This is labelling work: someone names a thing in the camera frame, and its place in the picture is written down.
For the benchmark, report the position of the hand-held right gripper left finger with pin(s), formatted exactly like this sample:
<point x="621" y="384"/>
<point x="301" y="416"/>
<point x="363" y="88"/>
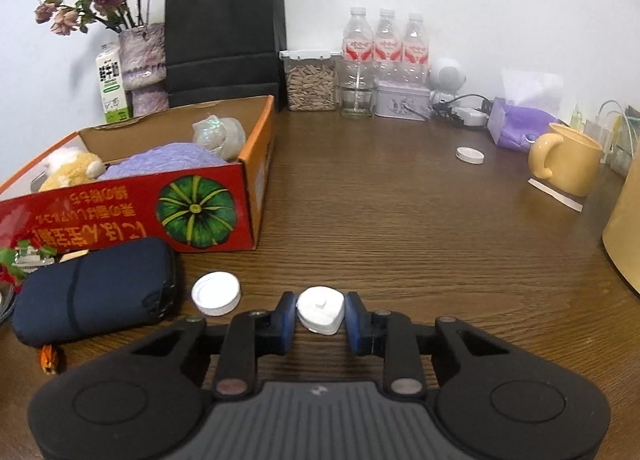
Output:
<point x="287" y="322"/>

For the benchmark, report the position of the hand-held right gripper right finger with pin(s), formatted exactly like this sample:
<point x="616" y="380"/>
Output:
<point x="353" y="322"/>

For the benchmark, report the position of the white heart-shaped cap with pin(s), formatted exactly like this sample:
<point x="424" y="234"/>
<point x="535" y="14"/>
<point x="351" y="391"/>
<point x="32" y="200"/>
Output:
<point x="320" y="310"/>

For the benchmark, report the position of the white ribbed jar lid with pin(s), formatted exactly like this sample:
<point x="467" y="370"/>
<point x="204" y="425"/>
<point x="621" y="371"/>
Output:
<point x="216" y="294"/>

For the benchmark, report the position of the red and orange cardboard box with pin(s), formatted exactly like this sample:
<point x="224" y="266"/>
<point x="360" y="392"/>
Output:
<point x="125" y="220"/>

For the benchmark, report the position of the navy zip pouch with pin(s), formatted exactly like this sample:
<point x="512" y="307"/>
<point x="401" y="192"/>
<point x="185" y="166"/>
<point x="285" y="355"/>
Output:
<point x="90" y="290"/>

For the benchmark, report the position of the purple cloth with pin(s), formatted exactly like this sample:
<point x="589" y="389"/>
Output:
<point x="160" y="159"/>

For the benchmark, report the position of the yellow and white plush toy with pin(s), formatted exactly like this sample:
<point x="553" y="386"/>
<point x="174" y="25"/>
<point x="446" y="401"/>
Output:
<point x="75" y="167"/>

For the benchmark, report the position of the red artificial flower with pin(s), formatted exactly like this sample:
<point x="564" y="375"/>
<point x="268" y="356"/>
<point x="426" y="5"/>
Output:
<point x="10" y="270"/>

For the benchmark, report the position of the wooden desktop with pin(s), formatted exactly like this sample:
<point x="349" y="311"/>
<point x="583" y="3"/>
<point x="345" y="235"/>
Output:
<point x="400" y="240"/>

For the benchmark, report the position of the small white flat lid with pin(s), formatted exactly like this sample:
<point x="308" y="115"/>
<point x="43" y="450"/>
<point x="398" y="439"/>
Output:
<point x="470" y="154"/>

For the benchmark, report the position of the pale yellow paper note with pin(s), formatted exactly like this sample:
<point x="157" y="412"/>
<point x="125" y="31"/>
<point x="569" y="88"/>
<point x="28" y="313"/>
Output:
<point x="74" y="255"/>

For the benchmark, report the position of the silver tin box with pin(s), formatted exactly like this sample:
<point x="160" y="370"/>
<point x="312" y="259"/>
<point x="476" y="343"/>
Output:
<point x="402" y="99"/>

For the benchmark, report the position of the white power adapter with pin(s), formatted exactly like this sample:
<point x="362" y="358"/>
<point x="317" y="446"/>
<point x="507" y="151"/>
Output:
<point x="472" y="117"/>

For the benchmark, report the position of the white paper strip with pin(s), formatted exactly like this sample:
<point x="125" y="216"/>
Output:
<point x="555" y="196"/>

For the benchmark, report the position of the clear container of seeds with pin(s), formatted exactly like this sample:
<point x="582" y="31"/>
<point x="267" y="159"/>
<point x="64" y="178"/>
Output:
<point x="310" y="84"/>

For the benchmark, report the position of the orange dried flower bud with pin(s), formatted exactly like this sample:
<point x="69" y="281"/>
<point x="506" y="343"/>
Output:
<point x="49" y="359"/>

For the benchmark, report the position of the purple tissue pack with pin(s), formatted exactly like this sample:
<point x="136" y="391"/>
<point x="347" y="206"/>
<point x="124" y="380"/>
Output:
<point x="520" y="129"/>

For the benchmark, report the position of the black plug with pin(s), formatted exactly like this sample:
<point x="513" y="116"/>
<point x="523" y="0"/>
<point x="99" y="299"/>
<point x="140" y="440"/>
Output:
<point x="486" y="103"/>

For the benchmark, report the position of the yellow mug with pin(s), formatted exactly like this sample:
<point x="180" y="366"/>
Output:
<point x="567" y="162"/>

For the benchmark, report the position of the clear water bottle red label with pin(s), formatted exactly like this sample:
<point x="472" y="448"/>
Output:
<point x="416" y="49"/>
<point x="388" y="47"/>
<point x="358" y="49"/>

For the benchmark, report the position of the yellow thermos bottle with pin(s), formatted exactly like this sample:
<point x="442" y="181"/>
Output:
<point x="625" y="240"/>

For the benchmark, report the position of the black paper bag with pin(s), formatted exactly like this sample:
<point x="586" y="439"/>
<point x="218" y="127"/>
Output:
<point x="225" y="39"/>

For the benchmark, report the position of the purple speckled vase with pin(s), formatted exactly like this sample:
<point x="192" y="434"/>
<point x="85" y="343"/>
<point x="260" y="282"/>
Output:
<point x="145" y="69"/>

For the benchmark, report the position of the green and white milk carton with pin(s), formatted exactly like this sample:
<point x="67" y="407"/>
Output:
<point x="112" y="84"/>

